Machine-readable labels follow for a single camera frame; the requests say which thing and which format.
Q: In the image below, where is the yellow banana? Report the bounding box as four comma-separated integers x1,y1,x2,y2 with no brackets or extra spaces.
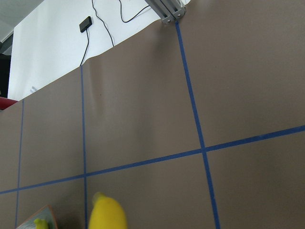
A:
88,192,128,229

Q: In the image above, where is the grey square plate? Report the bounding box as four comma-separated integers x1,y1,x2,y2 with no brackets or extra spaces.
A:
17,205,58,229

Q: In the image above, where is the aluminium frame post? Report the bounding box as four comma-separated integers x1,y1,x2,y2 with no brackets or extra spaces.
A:
145,0,186,24

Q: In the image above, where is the small black puck device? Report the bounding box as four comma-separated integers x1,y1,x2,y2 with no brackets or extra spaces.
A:
79,16,92,33

